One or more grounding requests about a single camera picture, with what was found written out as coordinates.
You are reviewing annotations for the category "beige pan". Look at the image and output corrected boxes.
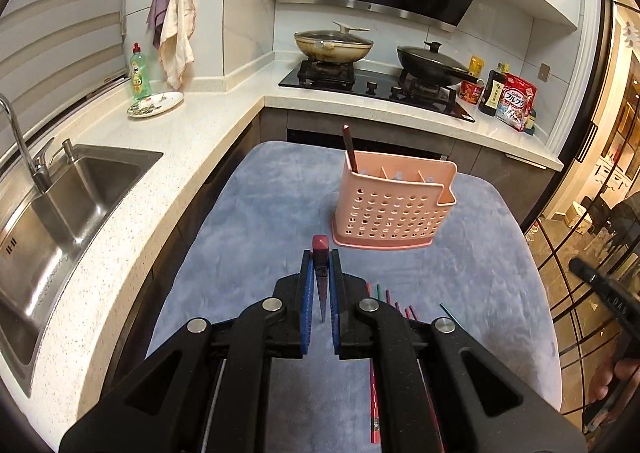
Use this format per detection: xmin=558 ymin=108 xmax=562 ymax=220
xmin=294 ymin=30 xmax=374 ymax=64

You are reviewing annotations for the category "cream towel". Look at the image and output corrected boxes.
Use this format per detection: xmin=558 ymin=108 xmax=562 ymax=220
xmin=159 ymin=0 xmax=197 ymax=91

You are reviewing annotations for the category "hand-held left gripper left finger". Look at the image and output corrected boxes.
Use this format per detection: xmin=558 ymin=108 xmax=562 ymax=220
xmin=59 ymin=249 xmax=317 ymax=453

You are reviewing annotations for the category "green dish soap bottle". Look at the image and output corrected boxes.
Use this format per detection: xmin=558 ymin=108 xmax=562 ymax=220
xmin=130 ymin=43 xmax=152 ymax=101

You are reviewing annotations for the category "black wok lid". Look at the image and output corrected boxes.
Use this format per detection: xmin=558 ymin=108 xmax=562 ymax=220
xmin=397 ymin=40 xmax=466 ymax=68

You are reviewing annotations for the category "blue-grey plush mat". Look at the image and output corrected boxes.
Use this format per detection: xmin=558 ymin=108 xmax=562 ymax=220
xmin=150 ymin=140 xmax=563 ymax=453

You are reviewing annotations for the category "green and red chopstick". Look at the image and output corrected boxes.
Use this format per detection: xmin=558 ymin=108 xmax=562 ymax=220
xmin=440 ymin=303 xmax=469 ymax=340

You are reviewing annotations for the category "dark sauce bottle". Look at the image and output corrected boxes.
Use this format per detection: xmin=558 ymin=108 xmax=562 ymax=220
xmin=477 ymin=64 xmax=510 ymax=116

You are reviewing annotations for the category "pink perforated utensil holder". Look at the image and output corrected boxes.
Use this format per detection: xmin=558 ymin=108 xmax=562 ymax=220
xmin=330 ymin=158 xmax=458 ymax=250

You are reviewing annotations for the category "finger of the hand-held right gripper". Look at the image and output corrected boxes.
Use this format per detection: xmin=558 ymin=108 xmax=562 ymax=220
xmin=570 ymin=259 xmax=632 ymax=321

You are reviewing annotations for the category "chrome faucet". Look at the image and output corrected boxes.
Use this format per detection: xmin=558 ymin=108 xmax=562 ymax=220
xmin=0 ymin=95 xmax=56 ymax=194

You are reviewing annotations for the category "black wok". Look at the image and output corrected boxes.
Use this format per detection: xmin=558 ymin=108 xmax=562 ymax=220
xmin=396 ymin=53 xmax=486 ymax=88

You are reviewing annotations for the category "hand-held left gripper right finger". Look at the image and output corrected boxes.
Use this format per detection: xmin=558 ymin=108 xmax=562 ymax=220
xmin=327 ymin=250 xmax=588 ymax=453

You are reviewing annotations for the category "person's right hand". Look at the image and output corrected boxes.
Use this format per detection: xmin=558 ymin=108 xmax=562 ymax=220
xmin=589 ymin=360 xmax=640 ymax=402

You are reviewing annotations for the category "purple cloth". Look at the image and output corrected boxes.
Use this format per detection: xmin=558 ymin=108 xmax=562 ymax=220
xmin=146 ymin=0 xmax=176 ymax=48

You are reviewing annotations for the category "patterned white plate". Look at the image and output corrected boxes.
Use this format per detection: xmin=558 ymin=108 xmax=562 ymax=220
xmin=126 ymin=91 xmax=184 ymax=118

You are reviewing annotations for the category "glass pan lid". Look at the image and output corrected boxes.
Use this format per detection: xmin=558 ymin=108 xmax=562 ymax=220
xmin=295 ymin=22 xmax=373 ymax=46

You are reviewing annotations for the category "stainless steel sink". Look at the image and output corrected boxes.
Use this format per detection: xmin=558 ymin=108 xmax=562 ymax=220
xmin=0 ymin=143 xmax=164 ymax=384

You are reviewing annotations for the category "glass sliding door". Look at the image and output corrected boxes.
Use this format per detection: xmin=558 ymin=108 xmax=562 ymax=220
xmin=520 ymin=0 xmax=640 ymax=453

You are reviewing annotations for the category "dark red chopstick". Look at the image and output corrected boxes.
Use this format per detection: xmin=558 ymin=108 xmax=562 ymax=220
xmin=311 ymin=235 xmax=331 ymax=322

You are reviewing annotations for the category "white window blind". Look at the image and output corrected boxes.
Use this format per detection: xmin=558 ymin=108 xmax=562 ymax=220
xmin=0 ymin=0 xmax=132 ymax=144

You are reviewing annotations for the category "black built-in appliance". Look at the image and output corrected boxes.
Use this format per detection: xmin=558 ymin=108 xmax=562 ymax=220
xmin=286 ymin=128 xmax=451 ymax=158

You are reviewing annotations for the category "black gas cooktop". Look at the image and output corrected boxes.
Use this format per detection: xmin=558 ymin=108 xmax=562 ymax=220
xmin=278 ymin=60 xmax=476 ymax=122

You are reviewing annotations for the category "red cereal bag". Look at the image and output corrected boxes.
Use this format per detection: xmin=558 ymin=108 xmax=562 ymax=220
xmin=495 ymin=73 xmax=538 ymax=132

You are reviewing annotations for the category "white box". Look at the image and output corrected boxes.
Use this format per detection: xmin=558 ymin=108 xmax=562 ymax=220
xmin=565 ymin=200 xmax=593 ymax=234

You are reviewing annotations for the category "red food cup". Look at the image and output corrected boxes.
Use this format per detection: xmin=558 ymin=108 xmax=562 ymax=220
xmin=459 ymin=80 xmax=485 ymax=104

